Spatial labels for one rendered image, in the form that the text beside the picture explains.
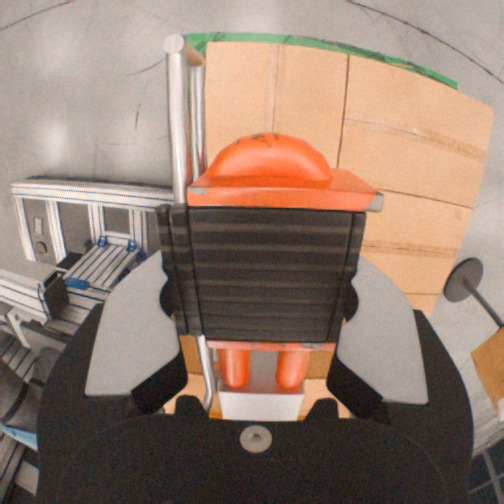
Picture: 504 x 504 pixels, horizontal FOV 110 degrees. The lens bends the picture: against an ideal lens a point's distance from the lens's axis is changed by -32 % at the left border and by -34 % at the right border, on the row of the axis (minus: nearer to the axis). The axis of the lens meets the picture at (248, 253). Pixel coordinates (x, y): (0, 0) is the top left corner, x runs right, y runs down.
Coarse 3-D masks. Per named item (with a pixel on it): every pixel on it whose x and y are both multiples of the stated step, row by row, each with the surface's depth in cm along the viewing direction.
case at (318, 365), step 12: (180, 336) 47; (192, 336) 47; (192, 348) 44; (192, 360) 42; (312, 360) 42; (324, 360) 41; (192, 372) 40; (312, 372) 39; (324, 372) 39; (192, 384) 41; (204, 384) 40; (312, 384) 39; (324, 384) 39; (216, 396) 42; (312, 396) 41; (324, 396) 40; (168, 408) 47; (216, 408) 44; (300, 408) 43
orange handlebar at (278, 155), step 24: (240, 144) 10; (264, 144) 10; (288, 144) 10; (216, 168) 10; (240, 168) 10; (264, 168) 10; (288, 168) 10; (312, 168) 10; (240, 360) 16; (288, 360) 15; (240, 384) 17; (288, 384) 17
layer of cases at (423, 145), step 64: (256, 64) 59; (320, 64) 58; (384, 64) 55; (256, 128) 68; (320, 128) 67; (384, 128) 65; (448, 128) 61; (384, 192) 75; (448, 192) 72; (384, 256) 86; (448, 256) 84
